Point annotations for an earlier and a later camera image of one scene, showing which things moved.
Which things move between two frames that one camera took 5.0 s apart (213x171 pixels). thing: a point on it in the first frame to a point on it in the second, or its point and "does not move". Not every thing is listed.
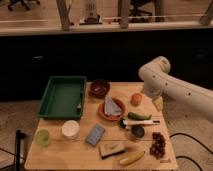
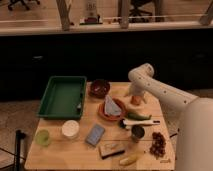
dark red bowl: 99,88 does not move
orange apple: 136,99 does not move
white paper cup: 70,128 does not move
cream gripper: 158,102 to 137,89
